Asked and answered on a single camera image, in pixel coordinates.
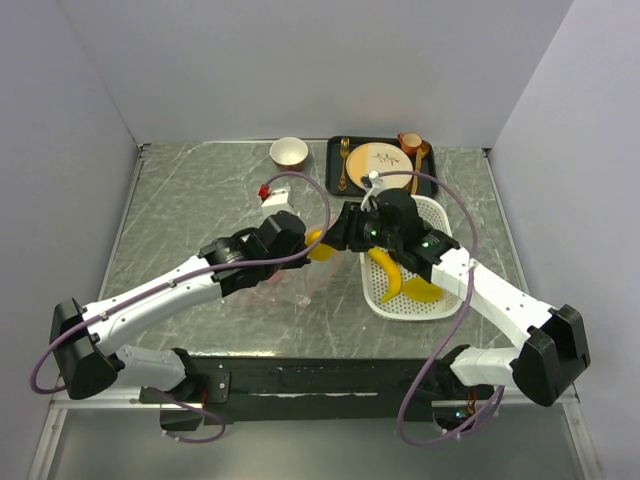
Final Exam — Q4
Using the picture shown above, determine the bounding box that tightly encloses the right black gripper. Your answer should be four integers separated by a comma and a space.
319, 201, 401, 253

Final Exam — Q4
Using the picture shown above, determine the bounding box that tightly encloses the yellow lemon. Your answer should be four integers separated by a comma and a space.
305, 229, 335, 262

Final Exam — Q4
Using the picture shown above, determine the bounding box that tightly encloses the clear zip top bag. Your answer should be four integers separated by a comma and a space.
226, 250, 341, 307

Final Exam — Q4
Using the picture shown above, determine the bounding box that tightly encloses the pink food piece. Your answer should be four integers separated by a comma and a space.
239, 272, 289, 303

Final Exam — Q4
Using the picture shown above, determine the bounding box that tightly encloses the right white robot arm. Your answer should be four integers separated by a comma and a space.
322, 189, 590, 407

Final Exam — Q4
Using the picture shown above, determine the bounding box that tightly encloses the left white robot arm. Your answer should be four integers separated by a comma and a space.
50, 211, 307, 402

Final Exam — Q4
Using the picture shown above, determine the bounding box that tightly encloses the yellow banana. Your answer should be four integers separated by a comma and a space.
368, 248, 403, 303

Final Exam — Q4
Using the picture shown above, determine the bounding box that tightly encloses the white and brown bowl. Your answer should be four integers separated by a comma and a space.
269, 137, 309, 171

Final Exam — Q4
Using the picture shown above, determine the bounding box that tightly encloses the cream and orange plate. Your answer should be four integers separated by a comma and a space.
346, 142, 413, 187

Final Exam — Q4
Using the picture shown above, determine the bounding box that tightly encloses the white perforated plastic basket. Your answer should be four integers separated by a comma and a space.
359, 195, 462, 321

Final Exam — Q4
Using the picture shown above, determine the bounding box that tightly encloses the yellow star fruit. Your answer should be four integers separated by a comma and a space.
402, 277, 443, 303

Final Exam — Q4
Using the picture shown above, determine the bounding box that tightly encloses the gold fork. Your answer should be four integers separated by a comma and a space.
338, 137, 350, 192

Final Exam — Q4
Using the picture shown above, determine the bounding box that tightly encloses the black serving tray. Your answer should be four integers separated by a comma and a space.
325, 135, 436, 197

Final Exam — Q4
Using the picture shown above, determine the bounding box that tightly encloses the small orange cup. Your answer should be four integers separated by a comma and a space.
397, 132, 423, 156

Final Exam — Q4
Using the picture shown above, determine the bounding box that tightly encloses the gold spoon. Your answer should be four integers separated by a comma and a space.
410, 141, 430, 195

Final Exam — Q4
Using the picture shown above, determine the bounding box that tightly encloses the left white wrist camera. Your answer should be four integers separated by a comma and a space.
258, 184, 294, 217

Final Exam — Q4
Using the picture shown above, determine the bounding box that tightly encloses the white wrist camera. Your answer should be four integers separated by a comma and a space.
258, 184, 294, 217
360, 171, 386, 211

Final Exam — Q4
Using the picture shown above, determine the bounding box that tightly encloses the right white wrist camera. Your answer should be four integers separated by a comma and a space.
360, 171, 386, 211

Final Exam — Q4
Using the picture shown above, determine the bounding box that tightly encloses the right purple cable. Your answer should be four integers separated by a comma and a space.
396, 169, 506, 448

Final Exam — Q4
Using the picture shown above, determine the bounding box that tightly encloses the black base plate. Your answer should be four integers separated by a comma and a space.
74, 353, 506, 431

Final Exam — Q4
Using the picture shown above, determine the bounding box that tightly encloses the aluminium mounting rail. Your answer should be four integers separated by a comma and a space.
48, 362, 581, 411

